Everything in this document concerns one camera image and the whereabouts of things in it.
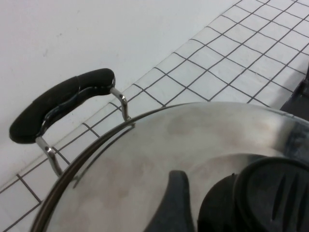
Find steel pot lid black knob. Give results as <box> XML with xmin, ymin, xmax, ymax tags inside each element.
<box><xmin>31</xmin><ymin>101</ymin><xmax>309</xmax><ymax>232</ymax></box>

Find white black grid tablecloth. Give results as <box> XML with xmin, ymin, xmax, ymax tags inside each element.
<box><xmin>0</xmin><ymin>0</ymin><xmax>309</xmax><ymax>232</ymax></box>

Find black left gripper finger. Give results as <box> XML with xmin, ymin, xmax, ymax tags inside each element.
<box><xmin>166</xmin><ymin>170</ymin><xmax>198</xmax><ymax>232</ymax></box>

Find stainless steel pot black handles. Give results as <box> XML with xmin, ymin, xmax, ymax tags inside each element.
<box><xmin>9</xmin><ymin>68</ymin><xmax>136</xmax><ymax>232</ymax></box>

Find dark grey tray lid rack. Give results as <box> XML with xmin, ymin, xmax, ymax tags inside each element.
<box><xmin>280</xmin><ymin>58</ymin><xmax>309</xmax><ymax>118</ymax></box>

